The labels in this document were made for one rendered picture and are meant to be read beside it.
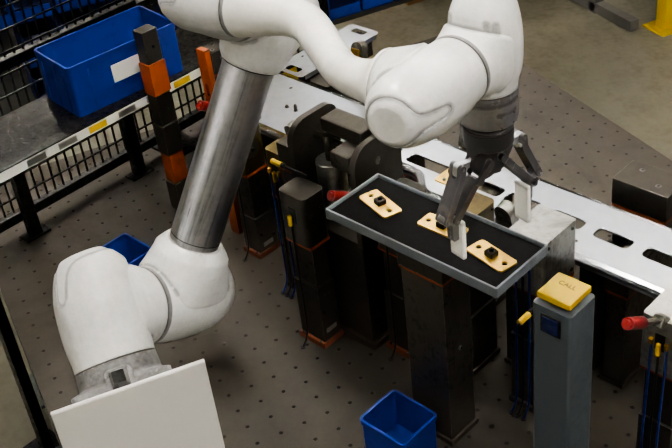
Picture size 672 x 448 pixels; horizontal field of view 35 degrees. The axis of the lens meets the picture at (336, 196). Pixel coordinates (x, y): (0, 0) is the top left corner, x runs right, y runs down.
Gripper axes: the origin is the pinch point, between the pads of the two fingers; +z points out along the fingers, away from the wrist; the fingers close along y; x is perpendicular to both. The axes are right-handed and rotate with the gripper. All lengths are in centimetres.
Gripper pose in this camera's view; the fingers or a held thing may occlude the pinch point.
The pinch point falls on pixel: (491, 231)
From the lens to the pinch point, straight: 171.9
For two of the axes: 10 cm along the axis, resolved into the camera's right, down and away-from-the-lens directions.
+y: 8.0, -4.0, 4.4
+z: 1.0, 8.2, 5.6
